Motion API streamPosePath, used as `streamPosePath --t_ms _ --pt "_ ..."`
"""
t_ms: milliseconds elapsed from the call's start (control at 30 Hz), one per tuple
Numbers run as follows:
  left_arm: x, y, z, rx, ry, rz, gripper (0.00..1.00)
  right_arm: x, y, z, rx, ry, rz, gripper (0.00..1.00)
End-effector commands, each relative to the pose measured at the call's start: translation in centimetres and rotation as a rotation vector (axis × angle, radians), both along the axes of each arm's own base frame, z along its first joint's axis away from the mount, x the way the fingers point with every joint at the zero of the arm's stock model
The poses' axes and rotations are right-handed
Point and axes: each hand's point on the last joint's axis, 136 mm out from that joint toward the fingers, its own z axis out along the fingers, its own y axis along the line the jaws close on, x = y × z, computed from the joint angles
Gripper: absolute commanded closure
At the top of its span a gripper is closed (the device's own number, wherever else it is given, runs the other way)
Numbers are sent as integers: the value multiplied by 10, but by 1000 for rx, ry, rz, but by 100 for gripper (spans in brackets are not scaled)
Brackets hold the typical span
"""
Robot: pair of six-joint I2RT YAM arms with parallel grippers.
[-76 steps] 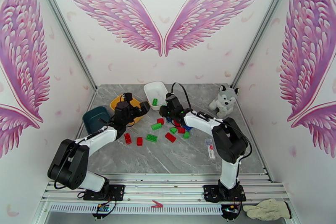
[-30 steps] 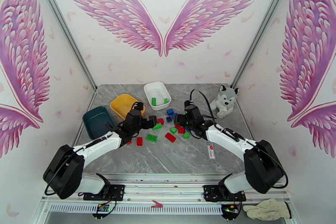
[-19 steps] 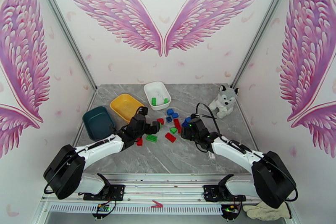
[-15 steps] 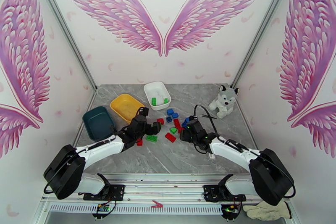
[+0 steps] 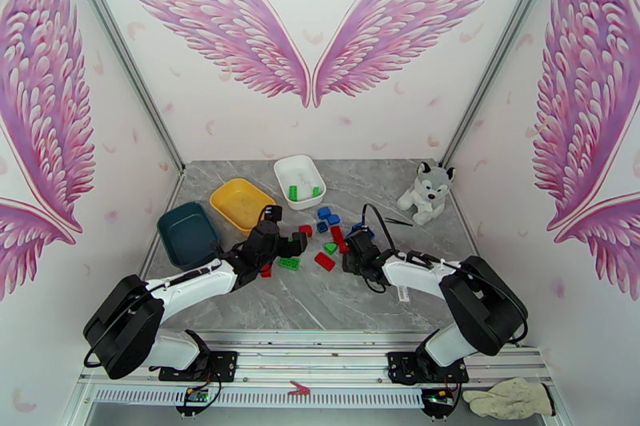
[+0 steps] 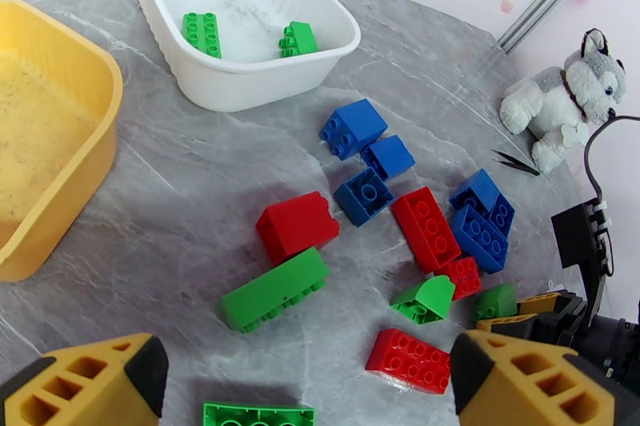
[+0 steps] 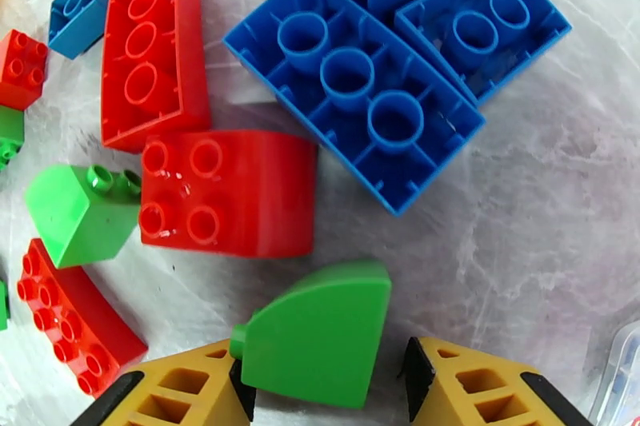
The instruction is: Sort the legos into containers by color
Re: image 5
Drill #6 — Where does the white slotted cable duct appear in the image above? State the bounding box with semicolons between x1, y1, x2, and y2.
92;387;426;411

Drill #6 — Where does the aluminium frame post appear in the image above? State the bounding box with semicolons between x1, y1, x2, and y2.
57;0;186;172
441;0;574;169

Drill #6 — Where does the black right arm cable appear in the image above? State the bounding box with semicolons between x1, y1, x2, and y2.
361;203;530;346

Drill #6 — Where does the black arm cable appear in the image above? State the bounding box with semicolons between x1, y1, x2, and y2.
361;203;530;346
83;207;269;371

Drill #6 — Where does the teal plastic bin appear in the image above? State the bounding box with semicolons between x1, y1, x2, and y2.
156;201;221;272

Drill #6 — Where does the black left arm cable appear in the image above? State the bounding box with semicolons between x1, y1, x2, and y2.
83;207;269;371

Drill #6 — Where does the white plastic bin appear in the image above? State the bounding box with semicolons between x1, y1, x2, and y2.
273;154;327;211

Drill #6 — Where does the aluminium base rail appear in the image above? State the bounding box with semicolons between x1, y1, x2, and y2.
77;331;556;391

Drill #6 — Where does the yellow plastic bin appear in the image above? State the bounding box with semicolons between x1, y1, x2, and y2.
209;177;278;237

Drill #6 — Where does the small circuit board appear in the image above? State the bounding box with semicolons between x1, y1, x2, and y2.
174;387;221;416
419;389;458;416

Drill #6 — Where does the white work glove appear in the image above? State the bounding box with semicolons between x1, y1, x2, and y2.
462;376;557;420

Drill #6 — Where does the grey white husky plush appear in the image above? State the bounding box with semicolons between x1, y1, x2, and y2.
397;161;457;227

